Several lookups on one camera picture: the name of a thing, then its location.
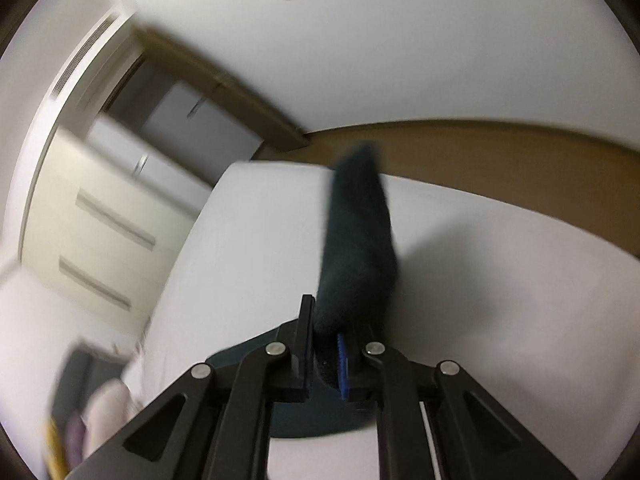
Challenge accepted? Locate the yellow pillow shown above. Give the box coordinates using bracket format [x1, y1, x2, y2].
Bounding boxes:
[46, 419, 69, 479]

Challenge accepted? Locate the cream wardrobe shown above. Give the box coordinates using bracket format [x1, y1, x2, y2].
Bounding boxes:
[20, 120, 212, 338]

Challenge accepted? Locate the grey door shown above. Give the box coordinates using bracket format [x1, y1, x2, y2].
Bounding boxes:
[102, 57, 262, 201]

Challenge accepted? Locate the purple pillow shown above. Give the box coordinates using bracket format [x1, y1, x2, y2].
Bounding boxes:
[65, 412, 89, 466]

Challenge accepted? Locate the dark teal fleece garment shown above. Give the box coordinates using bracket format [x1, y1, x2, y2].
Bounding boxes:
[206, 141, 401, 441]

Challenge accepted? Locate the white puffer jacket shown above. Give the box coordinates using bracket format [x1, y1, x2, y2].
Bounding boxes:
[82, 379, 147, 461]

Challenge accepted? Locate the white bed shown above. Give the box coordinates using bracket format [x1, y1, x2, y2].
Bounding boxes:
[122, 160, 640, 480]

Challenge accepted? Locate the white air vent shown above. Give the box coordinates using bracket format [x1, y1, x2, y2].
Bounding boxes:
[50, 15, 119, 99]

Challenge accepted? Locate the grey sofa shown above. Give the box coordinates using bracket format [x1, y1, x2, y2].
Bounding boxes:
[52, 344, 132, 441]

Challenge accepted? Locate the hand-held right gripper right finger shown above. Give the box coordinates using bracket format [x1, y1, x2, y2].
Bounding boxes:
[336, 332, 578, 480]

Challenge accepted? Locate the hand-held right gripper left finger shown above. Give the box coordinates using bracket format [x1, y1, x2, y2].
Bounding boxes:
[65, 295, 315, 480]

